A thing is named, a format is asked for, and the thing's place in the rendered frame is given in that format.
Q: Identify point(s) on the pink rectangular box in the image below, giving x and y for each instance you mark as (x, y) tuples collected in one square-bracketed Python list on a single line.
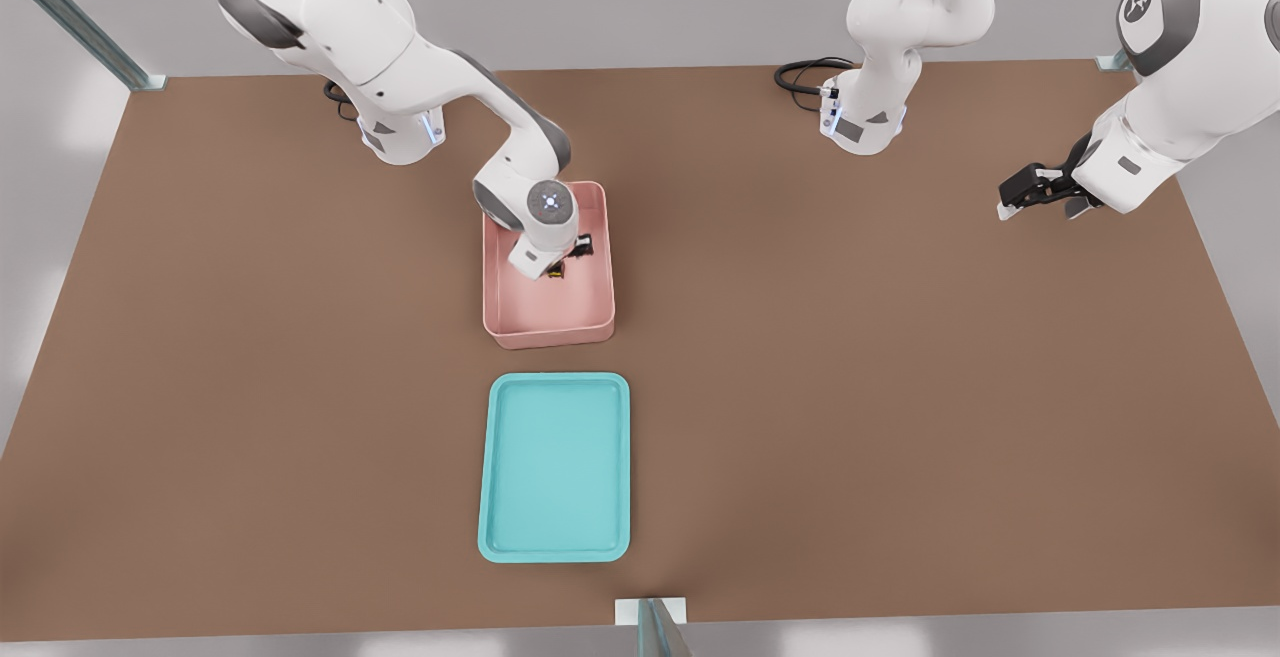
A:
[(560, 312)]

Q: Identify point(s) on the silver frame post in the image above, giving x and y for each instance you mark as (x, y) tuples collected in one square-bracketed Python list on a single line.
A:
[(1115, 62), (70, 12), (652, 627)]

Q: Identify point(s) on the pale blue-green tray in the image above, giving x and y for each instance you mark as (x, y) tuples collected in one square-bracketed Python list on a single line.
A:
[(555, 467)]

